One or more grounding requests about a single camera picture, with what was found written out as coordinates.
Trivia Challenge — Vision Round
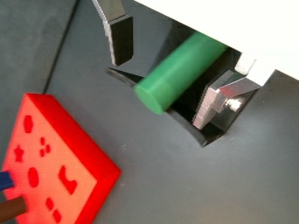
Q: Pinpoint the red foam shape-sorter block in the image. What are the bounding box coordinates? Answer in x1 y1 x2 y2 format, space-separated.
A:
2 94 120 224

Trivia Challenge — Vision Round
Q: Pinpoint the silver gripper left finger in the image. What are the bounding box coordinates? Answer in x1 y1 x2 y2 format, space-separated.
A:
90 0 133 66

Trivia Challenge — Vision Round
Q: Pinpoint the black curved cradle stand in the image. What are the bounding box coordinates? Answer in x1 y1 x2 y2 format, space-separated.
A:
106 21 258 148

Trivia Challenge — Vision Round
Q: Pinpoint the short blue rounded peg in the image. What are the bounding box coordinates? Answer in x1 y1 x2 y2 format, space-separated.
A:
0 171 14 191

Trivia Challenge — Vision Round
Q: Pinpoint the brown cylinder peg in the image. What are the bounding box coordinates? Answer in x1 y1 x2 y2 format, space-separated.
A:
0 196 26 223

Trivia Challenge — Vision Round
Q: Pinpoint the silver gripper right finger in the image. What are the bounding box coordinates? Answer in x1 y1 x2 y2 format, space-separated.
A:
192 59 260 130

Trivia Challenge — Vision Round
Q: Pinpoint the green cylinder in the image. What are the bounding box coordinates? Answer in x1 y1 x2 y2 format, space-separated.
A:
134 32 228 115

